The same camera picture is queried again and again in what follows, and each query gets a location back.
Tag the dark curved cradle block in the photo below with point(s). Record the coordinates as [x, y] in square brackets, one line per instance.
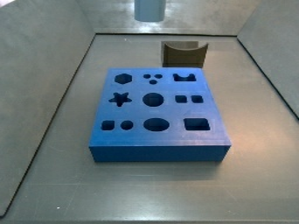
[183, 54]

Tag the blue shape sorter block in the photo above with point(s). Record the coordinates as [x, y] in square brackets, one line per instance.
[158, 116]

